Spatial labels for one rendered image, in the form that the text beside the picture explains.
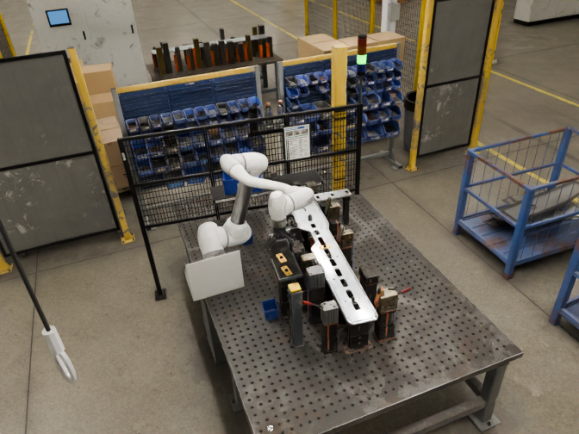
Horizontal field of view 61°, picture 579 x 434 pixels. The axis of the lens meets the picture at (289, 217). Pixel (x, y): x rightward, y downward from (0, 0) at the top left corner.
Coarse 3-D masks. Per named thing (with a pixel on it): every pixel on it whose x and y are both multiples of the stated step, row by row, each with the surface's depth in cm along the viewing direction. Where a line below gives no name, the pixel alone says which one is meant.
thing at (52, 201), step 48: (0, 96) 404; (48, 96) 416; (0, 144) 423; (48, 144) 437; (96, 144) 450; (0, 192) 444; (48, 192) 459; (96, 192) 478; (0, 240) 467; (48, 240) 486
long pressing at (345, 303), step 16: (320, 208) 366; (304, 224) 350; (320, 224) 349; (320, 256) 319; (336, 256) 318; (352, 272) 304; (336, 288) 292; (352, 288) 291; (368, 304) 280; (352, 320) 270; (368, 320) 270
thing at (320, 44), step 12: (312, 36) 652; (324, 36) 648; (372, 36) 637; (384, 36) 634; (396, 36) 631; (300, 48) 652; (312, 48) 619; (324, 48) 600; (348, 48) 603; (396, 120) 690
